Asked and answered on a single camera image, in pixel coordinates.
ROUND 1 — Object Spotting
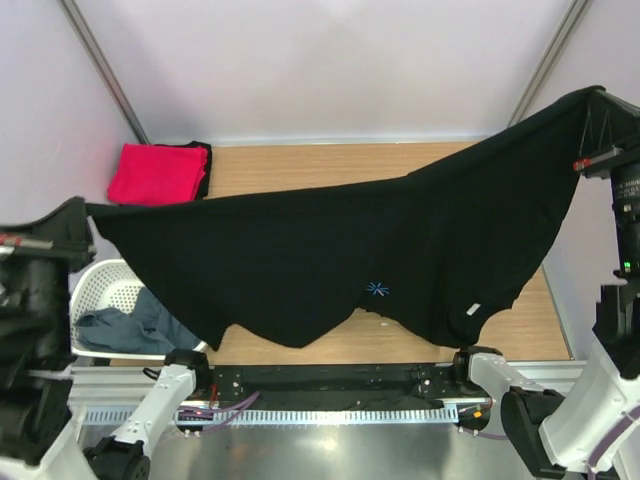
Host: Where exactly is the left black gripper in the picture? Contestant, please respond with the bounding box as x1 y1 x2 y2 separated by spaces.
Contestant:
0 189 101 353

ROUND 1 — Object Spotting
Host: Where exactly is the black t shirt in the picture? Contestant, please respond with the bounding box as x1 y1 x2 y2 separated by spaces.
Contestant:
161 140 213 201
87 87 594 348

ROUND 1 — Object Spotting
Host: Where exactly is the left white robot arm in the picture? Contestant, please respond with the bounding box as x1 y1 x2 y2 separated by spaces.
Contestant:
1 197 212 479

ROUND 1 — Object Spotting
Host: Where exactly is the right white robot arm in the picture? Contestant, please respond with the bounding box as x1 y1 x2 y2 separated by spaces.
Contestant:
450 87 639 479

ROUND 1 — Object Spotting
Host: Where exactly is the white laundry basket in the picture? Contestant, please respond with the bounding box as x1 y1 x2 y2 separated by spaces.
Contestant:
70 259 207 361

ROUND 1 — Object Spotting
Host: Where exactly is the folded red t shirt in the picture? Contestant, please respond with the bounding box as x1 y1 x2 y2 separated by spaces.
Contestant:
107 144 208 207

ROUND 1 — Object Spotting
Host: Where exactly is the grey blue t shirt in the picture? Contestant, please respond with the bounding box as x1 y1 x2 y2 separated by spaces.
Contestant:
75 287 201 356

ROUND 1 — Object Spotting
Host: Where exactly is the folded black t shirt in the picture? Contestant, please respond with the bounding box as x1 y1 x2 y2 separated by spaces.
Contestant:
161 140 213 201

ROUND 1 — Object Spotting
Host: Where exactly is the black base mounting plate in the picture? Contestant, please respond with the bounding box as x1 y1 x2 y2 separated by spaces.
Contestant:
212 363 490 411

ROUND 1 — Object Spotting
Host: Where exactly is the right aluminium corner post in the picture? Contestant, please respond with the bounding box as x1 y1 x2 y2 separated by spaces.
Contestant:
507 0 593 127

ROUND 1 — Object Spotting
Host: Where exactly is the aluminium corner post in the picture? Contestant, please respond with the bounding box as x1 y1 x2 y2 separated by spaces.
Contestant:
507 0 593 127
58 0 150 144

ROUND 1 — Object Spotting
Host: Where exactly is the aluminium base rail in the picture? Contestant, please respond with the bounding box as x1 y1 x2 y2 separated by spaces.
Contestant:
70 360 586 405

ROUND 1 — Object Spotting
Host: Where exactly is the left aluminium corner post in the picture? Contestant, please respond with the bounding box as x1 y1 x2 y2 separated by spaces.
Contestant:
58 0 150 144

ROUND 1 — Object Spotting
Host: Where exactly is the slotted grey cable duct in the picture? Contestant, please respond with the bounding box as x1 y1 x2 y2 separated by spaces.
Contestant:
170 404 459 428

